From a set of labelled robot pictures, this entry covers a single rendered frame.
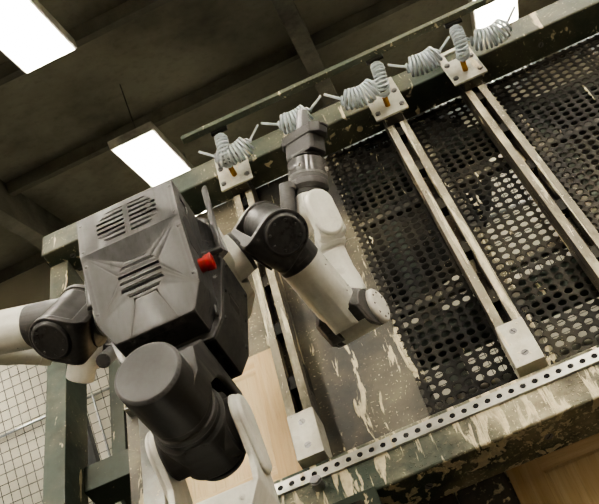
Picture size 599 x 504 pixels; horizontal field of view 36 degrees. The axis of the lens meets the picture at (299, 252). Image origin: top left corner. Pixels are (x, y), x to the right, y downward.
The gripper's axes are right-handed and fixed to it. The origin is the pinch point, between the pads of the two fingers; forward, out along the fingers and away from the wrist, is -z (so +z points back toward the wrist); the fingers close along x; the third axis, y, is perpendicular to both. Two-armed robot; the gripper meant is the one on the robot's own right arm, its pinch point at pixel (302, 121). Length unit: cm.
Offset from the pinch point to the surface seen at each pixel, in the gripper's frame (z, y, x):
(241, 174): -18, 26, 52
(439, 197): 5.6, 47.9, -0.2
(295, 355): 48, 12, 21
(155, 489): 75, -10, 46
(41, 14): -192, 49, 222
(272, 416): 61, 9, 27
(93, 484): 70, -10, 71
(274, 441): 67, 7, 24
